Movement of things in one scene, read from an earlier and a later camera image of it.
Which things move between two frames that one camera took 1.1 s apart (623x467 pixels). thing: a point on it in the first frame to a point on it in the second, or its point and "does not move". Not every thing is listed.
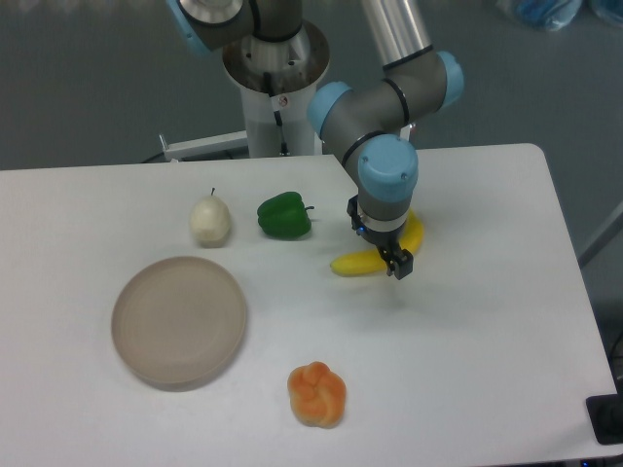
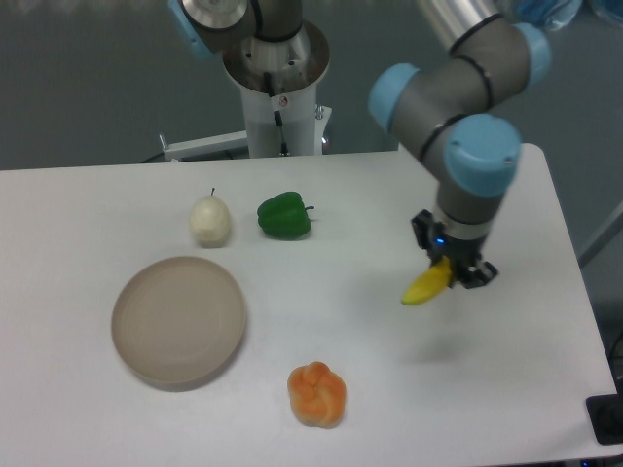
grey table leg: [604, 235] does not move
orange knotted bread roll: [317, 394] does not move
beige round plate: [177, 323] does not move
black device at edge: [605, 413] does not move
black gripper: [400, 260] to [461, 254]
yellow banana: [371, 261] to [429, 284]
